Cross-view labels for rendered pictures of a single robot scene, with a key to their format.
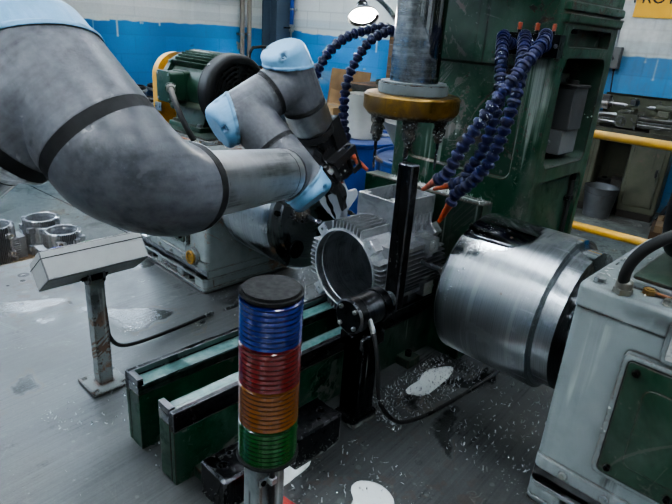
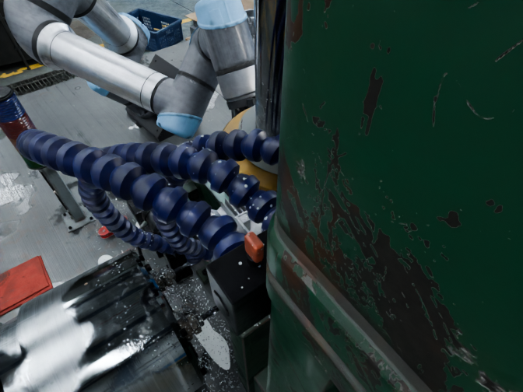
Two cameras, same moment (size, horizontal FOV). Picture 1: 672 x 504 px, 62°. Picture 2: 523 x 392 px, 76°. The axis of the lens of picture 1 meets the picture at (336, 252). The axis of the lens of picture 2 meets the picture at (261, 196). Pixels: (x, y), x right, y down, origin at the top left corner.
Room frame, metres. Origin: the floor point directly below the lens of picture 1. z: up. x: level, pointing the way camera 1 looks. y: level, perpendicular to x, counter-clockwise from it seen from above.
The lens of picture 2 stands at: (1.12, -0.44, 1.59)
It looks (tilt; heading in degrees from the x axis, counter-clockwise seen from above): 48 degrees down; 101
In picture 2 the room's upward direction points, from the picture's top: straight up
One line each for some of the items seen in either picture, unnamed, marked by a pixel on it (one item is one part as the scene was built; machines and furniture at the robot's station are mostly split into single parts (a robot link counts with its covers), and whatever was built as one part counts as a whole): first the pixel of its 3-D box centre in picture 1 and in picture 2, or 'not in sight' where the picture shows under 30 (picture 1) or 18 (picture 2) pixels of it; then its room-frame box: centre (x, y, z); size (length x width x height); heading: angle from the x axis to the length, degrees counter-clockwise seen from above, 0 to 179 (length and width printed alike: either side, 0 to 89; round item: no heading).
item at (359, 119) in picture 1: (362, 115); not in sight; (3.24, -0.09, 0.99); 0.24 x 0.22 x 0.24; 52
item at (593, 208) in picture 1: (598, 200); not in sight; (4.97, -2.34, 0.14); 0.30 x 0.30 x 0.27
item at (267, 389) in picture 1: (269, 357); (15, 123); (0.46, 0.06, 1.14); 0.06 x 0.06 x 0.04
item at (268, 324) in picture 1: (271, 316); (4, 105); (0.46, 0.06, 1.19); 0.06 x 0.06 x 0.04
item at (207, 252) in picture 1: (214, 197); not in sight; (1.47, 0.34, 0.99); 0.35 x 0.31 x 0.37; 47
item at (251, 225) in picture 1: (271, 201); not in sight; (1.30, 0.16, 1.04); 0.37 x 0.25 x 0.25; 47
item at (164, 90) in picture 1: (194, 133); not in sight; (1.47, 0.39, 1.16); 0.33 x 0.26 x 0.42; 47
